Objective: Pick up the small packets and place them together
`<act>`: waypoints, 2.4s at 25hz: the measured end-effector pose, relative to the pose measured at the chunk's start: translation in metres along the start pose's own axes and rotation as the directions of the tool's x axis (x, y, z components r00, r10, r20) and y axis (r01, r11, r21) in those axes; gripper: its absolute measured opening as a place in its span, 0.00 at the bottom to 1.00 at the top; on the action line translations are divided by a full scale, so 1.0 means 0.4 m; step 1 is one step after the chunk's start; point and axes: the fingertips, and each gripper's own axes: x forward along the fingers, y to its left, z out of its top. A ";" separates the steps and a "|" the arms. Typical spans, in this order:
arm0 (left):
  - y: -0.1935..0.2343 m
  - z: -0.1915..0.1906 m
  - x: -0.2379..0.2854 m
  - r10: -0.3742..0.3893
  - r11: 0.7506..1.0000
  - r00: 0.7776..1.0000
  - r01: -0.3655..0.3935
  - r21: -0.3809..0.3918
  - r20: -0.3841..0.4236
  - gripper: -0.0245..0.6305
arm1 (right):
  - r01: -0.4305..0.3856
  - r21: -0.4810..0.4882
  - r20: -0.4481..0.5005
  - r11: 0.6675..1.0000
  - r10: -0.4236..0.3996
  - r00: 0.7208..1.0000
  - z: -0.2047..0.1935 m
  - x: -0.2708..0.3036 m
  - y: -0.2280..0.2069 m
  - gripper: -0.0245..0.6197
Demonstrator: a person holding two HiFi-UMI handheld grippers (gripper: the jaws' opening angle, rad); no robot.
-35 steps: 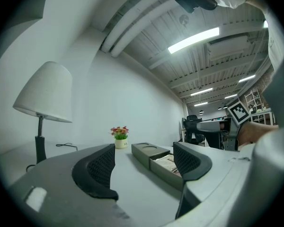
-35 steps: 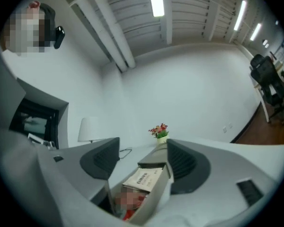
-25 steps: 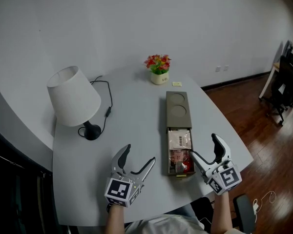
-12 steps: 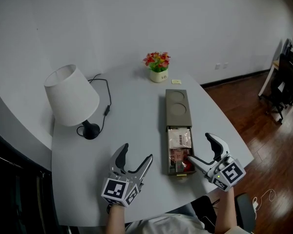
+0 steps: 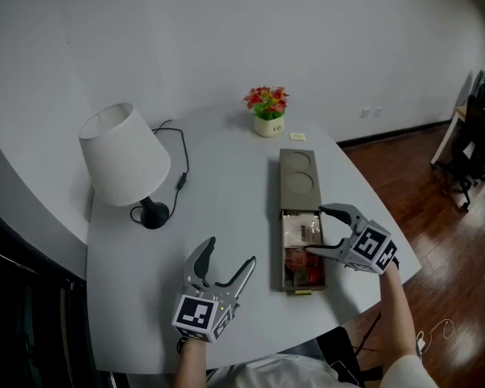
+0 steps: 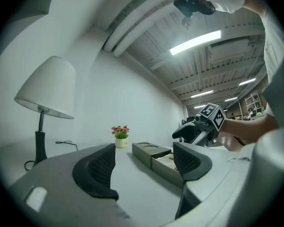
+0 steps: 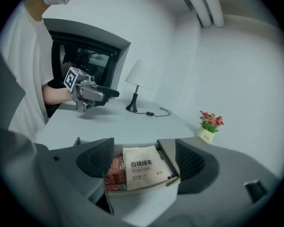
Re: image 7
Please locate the white shade table lamp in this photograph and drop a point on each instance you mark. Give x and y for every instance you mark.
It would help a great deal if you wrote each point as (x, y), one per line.
(138, 75)

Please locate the person's left forearm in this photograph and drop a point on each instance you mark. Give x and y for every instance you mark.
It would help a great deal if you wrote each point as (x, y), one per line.
(55, 94)

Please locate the dark window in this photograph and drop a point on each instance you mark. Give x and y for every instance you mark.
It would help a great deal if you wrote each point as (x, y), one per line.
(85, 55)

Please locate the white ceiling pipes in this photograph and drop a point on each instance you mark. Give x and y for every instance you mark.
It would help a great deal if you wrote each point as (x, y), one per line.
(203, 1)

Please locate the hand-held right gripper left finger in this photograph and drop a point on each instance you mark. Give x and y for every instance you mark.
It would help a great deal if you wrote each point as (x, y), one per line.
(97, 159)

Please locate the beige snack packet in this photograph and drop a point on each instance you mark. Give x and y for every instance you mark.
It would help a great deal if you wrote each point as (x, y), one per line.
(144, 167)

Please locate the grey drawer organiser box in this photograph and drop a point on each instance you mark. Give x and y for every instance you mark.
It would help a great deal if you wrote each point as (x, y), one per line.
(166, 155)

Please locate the white round snack packet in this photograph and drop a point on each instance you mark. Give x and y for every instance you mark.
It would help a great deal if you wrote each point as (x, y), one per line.
(169, 167)

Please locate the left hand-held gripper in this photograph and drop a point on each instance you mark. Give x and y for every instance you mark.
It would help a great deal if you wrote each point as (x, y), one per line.
(72, 78)

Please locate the potted artificial red flowers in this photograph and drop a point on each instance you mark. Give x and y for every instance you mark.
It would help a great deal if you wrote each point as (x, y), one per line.
(209, 126)

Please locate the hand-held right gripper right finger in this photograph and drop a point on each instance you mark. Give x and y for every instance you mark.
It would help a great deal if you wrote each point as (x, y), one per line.
(191, 167)

